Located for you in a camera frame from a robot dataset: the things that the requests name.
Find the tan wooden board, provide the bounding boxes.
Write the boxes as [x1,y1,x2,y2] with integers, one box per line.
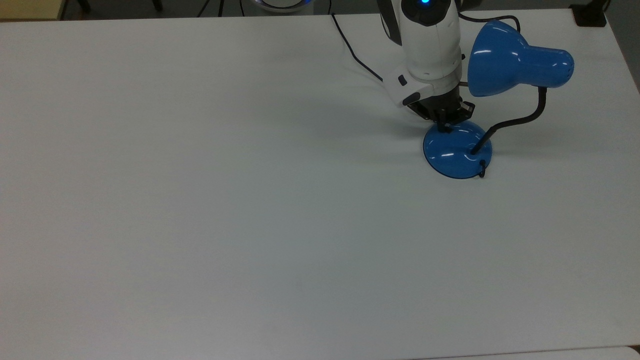
[0,0,69,22]

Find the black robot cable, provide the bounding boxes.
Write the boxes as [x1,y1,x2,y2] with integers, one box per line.
[458,13,522,34]

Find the black tripod legs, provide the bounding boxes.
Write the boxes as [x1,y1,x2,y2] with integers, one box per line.
[196,0,247,18]

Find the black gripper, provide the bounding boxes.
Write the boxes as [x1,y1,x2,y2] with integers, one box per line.
[402,85,476,134]

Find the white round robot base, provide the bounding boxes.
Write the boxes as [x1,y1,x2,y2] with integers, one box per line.
[252,0,317,14]

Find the black table clamp base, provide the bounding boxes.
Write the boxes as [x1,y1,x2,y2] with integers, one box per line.
[569,3,609,28]

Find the blue gooseneck desk lamp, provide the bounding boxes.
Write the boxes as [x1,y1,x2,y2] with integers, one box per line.
[422,20,575,180]

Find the thin black lamp cable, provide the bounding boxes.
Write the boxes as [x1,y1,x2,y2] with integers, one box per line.
[330,13,385,83]

